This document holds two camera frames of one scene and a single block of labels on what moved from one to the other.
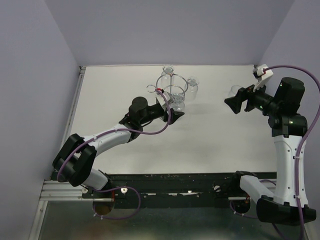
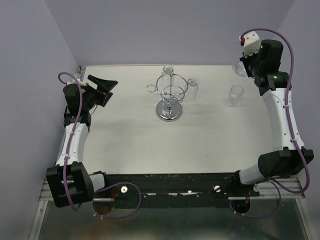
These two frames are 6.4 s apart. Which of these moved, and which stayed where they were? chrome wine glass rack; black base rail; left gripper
Moved: left gripper
Stayed: chrome wine glass rack; black base rail
